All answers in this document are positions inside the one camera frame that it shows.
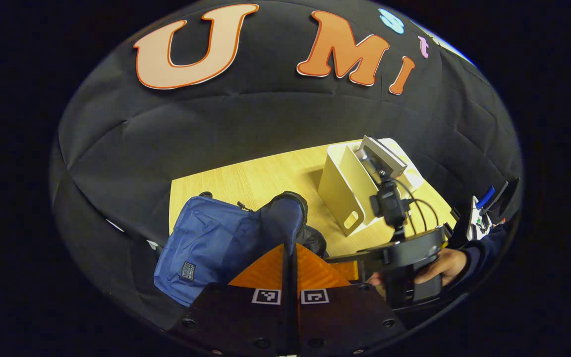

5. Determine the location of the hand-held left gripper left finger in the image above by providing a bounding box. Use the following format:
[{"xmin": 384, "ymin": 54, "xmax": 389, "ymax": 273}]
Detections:
[{"xmin": 169, "ymin": 243, "xmax": 291, "ymax": 355}]

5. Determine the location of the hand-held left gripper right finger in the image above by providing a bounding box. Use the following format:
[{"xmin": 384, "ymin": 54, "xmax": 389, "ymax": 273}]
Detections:
[{"xmin": 290, "ymin": 243, "xmax": 407, "ymax": 355}]

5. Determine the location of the cream bookshelf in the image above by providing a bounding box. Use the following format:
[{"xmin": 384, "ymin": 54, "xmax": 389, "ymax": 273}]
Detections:
[{"xmin": 318, "ymin": 138, "xmax": 425, "ymax": 238}]

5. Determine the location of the blue schoolbag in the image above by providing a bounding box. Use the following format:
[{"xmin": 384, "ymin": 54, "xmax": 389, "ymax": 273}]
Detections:
[{"xmin": 154, "ymin": 191, "xmax": 328, "ymax": 307}]

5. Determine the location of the blue marker pen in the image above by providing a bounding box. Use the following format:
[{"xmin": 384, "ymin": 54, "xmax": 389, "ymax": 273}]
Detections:
[{"xmin": 475, "ymin": 186, "xmax": 496, "ymax": 210}]

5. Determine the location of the black backdrop cloth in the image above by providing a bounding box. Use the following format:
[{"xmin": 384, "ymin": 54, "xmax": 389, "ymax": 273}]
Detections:
[{"xmin": 50, "ymin": 0, "xmax": 524, "ymax": 330}]

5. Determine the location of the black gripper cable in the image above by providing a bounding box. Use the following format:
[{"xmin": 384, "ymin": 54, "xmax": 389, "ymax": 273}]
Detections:
[{"xmin": 395, "ymin": 178, "xmax": 440, "ymax": 236}]

